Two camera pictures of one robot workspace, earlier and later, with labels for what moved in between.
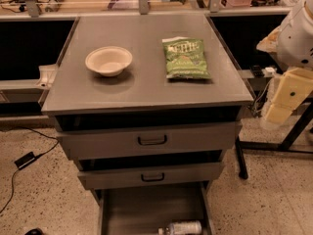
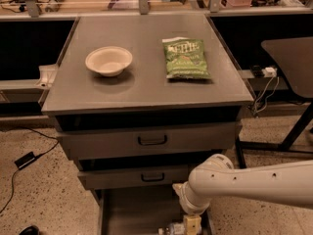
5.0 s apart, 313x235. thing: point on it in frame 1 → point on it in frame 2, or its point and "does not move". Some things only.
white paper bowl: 109,61 does not move
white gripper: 295,41 → 195,207
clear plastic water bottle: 181,228 does not move
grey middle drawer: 109,178 does not move
